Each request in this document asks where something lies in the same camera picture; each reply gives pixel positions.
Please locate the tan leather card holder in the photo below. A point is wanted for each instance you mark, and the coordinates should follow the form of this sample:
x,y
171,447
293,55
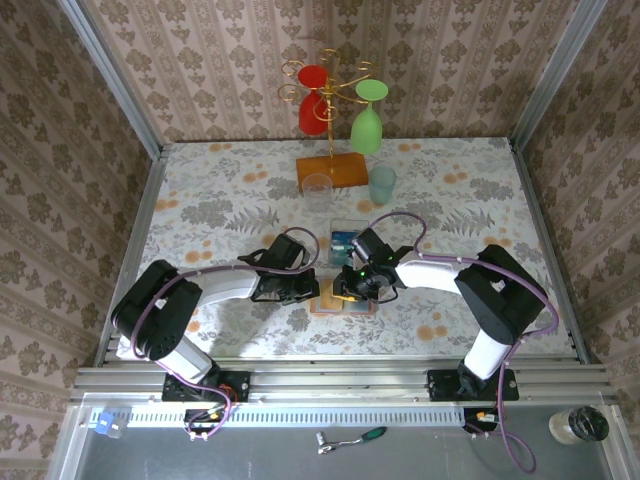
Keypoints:
x,y
317,307

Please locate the gold credit card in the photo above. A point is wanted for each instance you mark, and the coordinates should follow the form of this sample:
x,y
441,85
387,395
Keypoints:
x,y
331,295

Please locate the teal credit card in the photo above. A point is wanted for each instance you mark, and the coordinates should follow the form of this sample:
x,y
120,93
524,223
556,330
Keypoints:
x,y
341,254

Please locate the blue VIP credit card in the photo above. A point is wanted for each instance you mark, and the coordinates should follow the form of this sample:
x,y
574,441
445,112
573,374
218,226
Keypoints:
x,y
342,236

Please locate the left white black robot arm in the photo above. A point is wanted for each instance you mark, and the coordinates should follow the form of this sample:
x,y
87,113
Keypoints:
x,y
160,315

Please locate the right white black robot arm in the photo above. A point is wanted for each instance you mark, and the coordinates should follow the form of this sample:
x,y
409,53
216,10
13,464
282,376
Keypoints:
x,y
500,300

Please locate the clear acrylic card stand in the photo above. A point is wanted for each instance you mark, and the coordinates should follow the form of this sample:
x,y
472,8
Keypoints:
x,y
345,224

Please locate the clear plastic cup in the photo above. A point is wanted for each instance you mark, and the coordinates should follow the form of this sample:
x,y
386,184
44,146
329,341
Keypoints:
x,y
317,192

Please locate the teal plastic cup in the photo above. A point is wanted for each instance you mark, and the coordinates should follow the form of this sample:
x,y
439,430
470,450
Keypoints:
x,y
382,187

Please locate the green wine glass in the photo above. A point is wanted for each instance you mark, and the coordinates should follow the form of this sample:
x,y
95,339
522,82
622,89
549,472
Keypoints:
x,y
366,132

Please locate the black power connector block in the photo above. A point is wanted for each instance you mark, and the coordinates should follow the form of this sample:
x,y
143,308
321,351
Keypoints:
x,y
197,417
472,417

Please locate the grey metal shelf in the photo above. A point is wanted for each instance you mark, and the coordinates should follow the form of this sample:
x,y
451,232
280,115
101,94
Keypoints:
x,y
400,455

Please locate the red wine glass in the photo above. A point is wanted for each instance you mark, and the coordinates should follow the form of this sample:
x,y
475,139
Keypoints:
x,y
312,115

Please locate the blue plastic connector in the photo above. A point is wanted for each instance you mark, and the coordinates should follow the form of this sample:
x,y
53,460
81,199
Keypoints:
x,y
104,424

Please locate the aluminium frame cross rail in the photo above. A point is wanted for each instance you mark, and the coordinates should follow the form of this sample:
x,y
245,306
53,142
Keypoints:
x,y
340,380

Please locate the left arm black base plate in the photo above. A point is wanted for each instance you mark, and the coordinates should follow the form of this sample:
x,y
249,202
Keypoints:
x,y
240,385

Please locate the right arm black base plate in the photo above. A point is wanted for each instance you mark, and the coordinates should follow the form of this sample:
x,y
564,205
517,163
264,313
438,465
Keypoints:
x,y
440,387

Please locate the aluminium frame side rail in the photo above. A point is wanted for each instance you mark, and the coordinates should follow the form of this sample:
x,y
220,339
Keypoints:
x,y
545,240
145,220

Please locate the aluminium frame post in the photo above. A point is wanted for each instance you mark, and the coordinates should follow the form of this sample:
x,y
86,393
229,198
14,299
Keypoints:
x,y
555,80
115,80

